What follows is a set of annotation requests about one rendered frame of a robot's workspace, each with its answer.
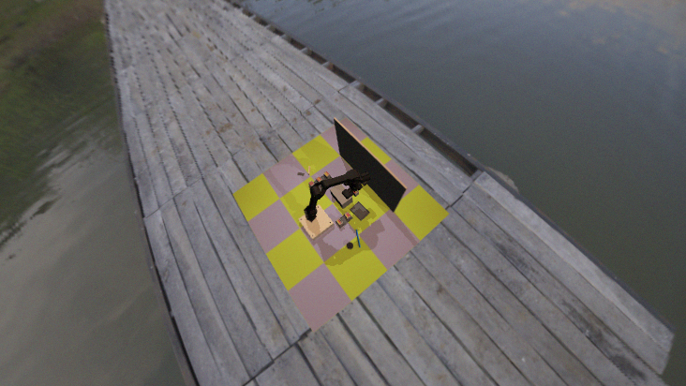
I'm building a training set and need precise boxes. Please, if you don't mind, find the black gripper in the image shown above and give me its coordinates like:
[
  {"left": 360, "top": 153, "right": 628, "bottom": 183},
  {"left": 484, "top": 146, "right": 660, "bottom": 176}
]
[{"left": 342, "top": 181, "right": 367, "bottom": 199}]

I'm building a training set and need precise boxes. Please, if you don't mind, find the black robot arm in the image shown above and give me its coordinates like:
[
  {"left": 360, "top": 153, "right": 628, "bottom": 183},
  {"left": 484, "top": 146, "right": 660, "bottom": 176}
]
[{"left": 304, "top": 170, "right": 371, "bottom": 222}]

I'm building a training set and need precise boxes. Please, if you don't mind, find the black wall panel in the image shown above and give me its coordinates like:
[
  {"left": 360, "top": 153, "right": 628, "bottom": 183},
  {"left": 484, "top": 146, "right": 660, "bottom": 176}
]
[{"left": 334, "top": 118, "right": 407, "bottom": 212}]

